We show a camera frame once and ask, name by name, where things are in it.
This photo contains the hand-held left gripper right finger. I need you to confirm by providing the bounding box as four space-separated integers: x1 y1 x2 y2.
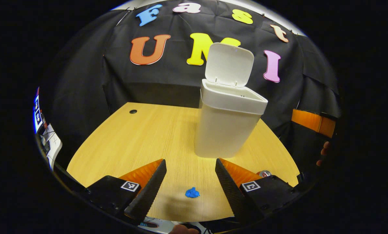
215 158 300 225

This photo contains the white side desk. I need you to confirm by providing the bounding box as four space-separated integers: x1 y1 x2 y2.
38 123 63 171

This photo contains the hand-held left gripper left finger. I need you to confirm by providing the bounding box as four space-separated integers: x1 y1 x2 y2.
84 159 167 225

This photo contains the computer monitor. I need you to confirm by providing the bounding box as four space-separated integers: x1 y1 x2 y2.
33 87 45 134

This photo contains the white desktop garbage bin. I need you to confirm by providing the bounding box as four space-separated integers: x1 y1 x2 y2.
194 42 268 159

